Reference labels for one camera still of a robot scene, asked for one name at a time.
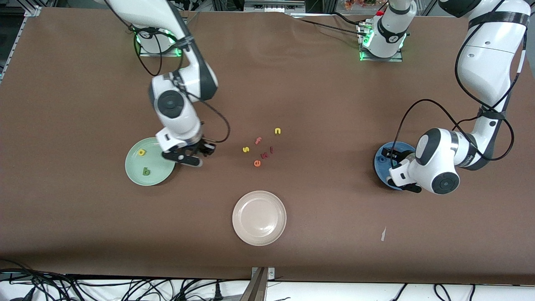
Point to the small white paper scrap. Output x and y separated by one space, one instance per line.
383 234

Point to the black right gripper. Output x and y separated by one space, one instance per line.
202 146

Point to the orange artificial flowers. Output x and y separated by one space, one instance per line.
359 4

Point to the beige round plate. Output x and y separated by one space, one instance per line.
259 218

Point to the grey power strip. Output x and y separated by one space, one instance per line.
273 6

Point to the brown table cover sheet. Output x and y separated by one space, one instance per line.
267 83

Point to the black power plug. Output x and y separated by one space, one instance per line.
217 291

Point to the small metal bracket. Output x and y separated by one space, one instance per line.
271 274

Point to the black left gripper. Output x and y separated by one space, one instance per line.
398 156

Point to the blue round plate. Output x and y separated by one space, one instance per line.
380 173

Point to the green round plate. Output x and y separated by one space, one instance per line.
133 167

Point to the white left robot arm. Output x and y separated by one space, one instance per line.
485 54

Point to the dark grey pole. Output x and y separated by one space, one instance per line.
255 290

